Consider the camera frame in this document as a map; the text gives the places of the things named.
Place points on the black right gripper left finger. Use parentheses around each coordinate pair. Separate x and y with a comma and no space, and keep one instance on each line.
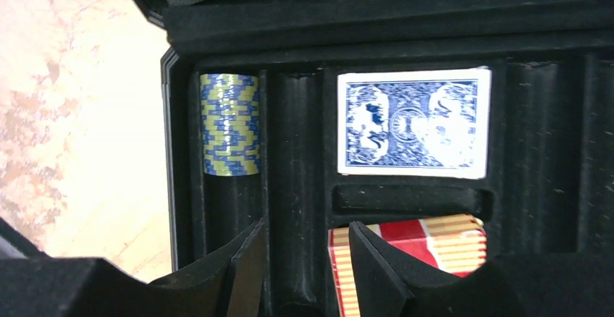
(144,286)

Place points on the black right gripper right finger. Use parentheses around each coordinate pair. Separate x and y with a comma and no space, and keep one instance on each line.
(390,282)

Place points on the red Texas Hold'em card box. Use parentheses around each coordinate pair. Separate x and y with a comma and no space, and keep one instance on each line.
(456,244)

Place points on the blue playing card deck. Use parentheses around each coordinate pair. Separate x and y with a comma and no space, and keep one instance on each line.
(425,123)

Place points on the blue green poker chip stack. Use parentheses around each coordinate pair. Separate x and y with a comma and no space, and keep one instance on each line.
(230,124)

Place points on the black poker carrying case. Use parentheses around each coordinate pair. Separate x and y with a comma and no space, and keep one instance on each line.
(549,182)

